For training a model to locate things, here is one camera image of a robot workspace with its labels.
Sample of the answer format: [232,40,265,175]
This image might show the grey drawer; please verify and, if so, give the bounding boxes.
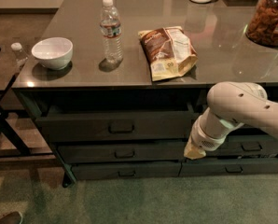
[35,105,197,142]
[206,134,278,157]
[179,158,278,176]
[71,161,181,180]
[58,140,185,164]

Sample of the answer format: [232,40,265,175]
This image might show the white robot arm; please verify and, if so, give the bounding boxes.
[184,82,278,160]

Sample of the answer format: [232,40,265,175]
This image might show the grey drawer cabinet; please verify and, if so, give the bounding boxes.
[13,0,278,184]

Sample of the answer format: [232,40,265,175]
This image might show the brown yellow snack bag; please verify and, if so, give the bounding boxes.
[138,26,198,81]

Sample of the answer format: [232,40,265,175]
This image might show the black caster wheel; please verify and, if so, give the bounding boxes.
[62,174,72,188]

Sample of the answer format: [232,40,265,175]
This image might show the clear plastic water bottle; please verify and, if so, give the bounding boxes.
[100,0,123,64]

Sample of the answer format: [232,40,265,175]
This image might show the jar of nuts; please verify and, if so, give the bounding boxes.
[245,0,278,48]

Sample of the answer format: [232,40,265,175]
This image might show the white ceramic bowl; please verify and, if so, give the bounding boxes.
[32,37,73,70]

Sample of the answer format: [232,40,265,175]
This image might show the black side table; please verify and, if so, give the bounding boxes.
[0,43,53,158]

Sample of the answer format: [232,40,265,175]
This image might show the shoe with white sole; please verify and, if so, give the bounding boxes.
[0,211,23,224]

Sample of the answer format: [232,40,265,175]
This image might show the small bottle white cap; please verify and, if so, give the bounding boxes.
[11,42,29,68]

